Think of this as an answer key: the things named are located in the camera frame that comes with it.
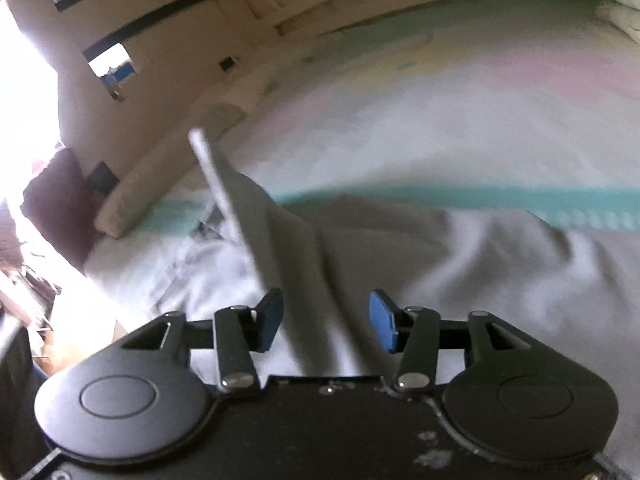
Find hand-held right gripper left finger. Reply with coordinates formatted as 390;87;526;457
122;288;286;395

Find pastel striped bed sheet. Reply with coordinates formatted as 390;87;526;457
85;0;640;261

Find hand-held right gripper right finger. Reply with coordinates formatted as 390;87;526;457
369;289;534;394

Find dark red cushion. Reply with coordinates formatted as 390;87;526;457
22;149;108;271

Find white patterned duvet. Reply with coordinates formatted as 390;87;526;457
580;0;640;45

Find small wall window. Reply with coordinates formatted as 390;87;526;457
84;41;147;102

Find cream padded bed edge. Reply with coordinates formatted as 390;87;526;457
95;67;273;239

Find grey pants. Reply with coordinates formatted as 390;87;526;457
87;127;640;378

